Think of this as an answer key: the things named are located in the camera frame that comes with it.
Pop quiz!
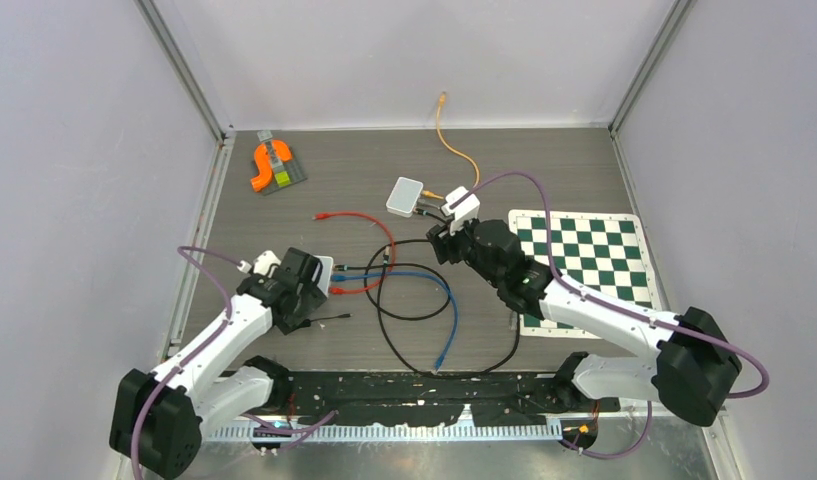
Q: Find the white network switch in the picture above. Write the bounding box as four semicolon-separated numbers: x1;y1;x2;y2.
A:
385;176;424;218
315;255;335;297

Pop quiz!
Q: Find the green white chessboard mat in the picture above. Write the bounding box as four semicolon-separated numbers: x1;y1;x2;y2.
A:
508;209;663;310

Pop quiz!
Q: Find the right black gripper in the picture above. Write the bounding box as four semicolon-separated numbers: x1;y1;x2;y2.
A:
426;213;504;289

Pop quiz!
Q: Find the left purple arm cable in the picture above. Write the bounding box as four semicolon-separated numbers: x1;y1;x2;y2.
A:
129;246;340;480

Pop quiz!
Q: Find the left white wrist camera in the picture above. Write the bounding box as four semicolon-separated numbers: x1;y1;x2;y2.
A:
237;250;281;275

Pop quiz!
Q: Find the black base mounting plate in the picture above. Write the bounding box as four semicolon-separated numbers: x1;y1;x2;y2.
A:
249;371;619;427

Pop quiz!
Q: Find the black power adapter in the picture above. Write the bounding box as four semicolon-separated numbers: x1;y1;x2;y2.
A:
300;313;352;328

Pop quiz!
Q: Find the black cable with green plug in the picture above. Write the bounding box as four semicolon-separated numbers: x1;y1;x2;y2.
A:
376;208;522;378

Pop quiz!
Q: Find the red ethernet cable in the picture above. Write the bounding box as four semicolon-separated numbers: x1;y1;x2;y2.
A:
312;211;397;296

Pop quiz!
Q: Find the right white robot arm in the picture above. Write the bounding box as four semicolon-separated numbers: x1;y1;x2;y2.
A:
426;220;742;427

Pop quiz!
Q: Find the blue ethernet cable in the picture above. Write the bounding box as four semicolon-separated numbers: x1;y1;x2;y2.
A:
329;268;461;372

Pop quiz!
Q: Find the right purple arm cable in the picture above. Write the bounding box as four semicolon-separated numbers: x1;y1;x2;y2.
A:
457;170;772;460

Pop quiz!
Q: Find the lime green lego brick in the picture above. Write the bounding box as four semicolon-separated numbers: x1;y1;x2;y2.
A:
274;171;292;188

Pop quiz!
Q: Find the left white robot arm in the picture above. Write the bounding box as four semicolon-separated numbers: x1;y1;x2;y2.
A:
109;248;334;479

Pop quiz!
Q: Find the yellow ethernet cable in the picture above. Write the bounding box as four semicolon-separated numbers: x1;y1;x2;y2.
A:
421;92;482;201

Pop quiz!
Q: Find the long black ethernet cable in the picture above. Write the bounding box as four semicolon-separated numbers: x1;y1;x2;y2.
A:
331;238;453;323

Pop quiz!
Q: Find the grey lego baseplate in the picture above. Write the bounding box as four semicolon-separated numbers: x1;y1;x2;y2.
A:
250;130;308;195

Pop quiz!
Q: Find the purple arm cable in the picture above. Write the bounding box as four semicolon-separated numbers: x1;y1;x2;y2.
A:
129;246;340;480
457;170;772;460

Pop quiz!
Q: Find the orange S-shaped block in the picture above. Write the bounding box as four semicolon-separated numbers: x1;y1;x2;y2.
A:
250;140;293;193

